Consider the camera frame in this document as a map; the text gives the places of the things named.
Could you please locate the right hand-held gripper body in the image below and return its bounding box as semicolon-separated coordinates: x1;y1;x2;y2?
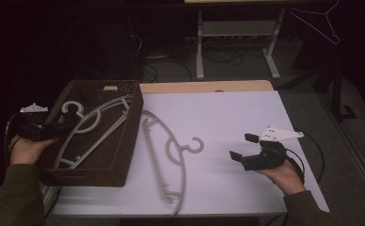
242;125;305;172

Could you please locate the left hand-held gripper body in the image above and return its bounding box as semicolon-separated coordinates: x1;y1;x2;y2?
17;103;59;142

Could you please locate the grey plastic clothes hanger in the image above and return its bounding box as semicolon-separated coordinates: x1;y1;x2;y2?
53;93;135;170
141;109;205;218

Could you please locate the brown woven basket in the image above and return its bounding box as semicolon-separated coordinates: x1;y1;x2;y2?
39;79;145;188

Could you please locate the person's left hand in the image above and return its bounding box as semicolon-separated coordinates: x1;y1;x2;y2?
8;135;60;167

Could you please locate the person's right hand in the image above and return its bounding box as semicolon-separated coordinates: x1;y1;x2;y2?
255;158;307;196

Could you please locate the white table mat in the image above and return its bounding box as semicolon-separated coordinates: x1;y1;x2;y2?
52;89;330;218

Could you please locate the black metal stand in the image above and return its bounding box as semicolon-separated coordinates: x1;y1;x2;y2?
278;31;358;123

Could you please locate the white metal rack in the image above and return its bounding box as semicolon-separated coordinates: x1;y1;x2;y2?
183;0;287;81

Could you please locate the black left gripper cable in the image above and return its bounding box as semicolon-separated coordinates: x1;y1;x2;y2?
3;112;24;164

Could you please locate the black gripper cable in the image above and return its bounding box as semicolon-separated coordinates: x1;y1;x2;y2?
285;129;325;185
3;112;24;164

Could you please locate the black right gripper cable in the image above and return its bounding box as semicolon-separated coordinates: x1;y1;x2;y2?
285;129;325;185

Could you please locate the metal table frame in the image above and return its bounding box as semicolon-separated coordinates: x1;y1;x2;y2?
40;185;62;218

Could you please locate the black floor cable tangle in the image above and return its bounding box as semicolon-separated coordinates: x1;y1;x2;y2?
202;50;254;66

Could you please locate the metal floor rail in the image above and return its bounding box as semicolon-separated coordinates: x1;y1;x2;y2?
321;93;365;211

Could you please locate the white wire hanger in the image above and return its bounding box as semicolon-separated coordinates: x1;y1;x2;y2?
289;0;341;45

